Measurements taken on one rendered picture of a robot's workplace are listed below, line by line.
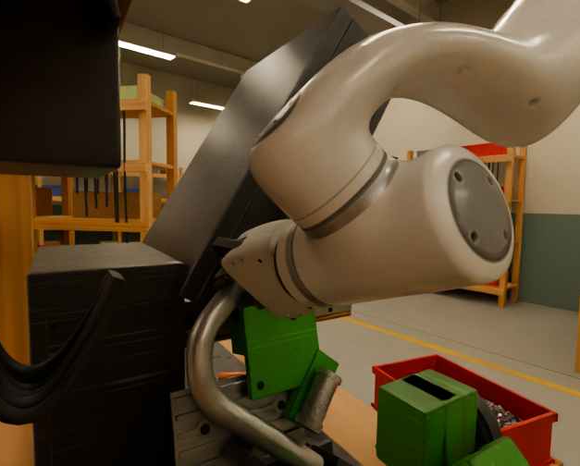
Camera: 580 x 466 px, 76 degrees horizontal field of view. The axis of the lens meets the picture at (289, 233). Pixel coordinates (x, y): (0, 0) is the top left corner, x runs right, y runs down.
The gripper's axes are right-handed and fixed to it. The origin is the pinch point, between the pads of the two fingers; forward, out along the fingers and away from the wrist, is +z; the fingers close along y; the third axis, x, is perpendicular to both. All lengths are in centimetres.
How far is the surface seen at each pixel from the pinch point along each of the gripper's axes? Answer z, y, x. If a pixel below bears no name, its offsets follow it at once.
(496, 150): 171, -224, -457
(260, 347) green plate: 3.2, -8.3, 2.9
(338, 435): 16.8, -36.7, 1.7
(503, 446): -24.9, -16.5, 5.9
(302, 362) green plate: 3.2, -15.1, 0.7
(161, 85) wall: 775, 253, -587
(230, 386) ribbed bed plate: 5.2, -8.5, 8.6
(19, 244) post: 76, 34, 0
